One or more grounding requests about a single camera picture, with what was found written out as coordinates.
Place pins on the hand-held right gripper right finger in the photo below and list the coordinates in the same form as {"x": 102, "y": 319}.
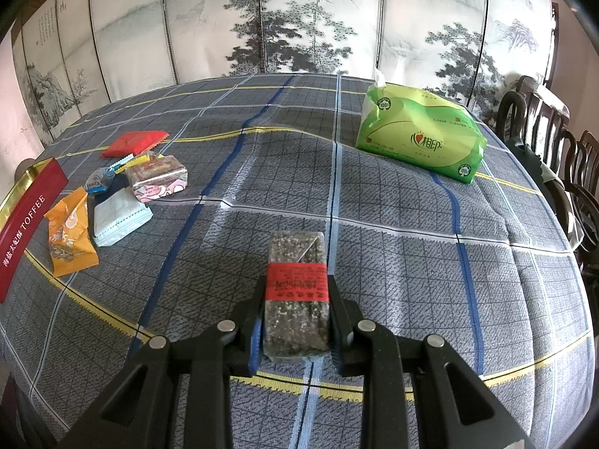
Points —
{"x": 341, "y": 336}

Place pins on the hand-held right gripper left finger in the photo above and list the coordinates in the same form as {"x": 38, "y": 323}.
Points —
{"x": 255, "y": 344}

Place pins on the sesame bar with red label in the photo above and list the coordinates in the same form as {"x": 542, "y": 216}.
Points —
{"x": 295, "y": 252}

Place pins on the brown sesame brick packet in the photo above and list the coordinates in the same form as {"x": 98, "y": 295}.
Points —
{"x": 157, "y": 169}

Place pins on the orange snack packet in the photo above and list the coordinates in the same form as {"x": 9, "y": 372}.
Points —
{"x": 68, "y": 234}

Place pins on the blue candy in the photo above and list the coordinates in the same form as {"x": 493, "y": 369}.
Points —
{"x": 99, "y": 178}

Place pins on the red snack packet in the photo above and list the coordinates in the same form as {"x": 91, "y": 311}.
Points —
{"x": 133, "y": 142}

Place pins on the red and gold tin box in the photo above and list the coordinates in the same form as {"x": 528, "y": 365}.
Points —
{"x": 23, "y": 234}

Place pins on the pink floral snack packet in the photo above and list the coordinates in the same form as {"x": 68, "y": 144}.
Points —
{"x": 161, "y": 191}

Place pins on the light blue snack packet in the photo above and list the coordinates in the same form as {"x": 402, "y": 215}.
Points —
{"x": 121, "y": 219}

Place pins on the yellow wrapped candy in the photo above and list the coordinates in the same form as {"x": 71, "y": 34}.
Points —
{"x": 122, "y": 164}

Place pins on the green tissue pack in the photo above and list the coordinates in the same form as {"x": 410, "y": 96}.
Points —
{"x": 416, "y": 126}

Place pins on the dark wooden chair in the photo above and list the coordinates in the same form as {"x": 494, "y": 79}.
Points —
{"x": 573, "y": 173}
{"x": 533, "y": 107}

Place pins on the round grey stone disc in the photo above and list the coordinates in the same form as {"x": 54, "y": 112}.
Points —
{"x": 22, "y": 170}

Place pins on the landscape painted folding screen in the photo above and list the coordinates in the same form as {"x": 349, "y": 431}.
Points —
{"x": 290, "y": 23}

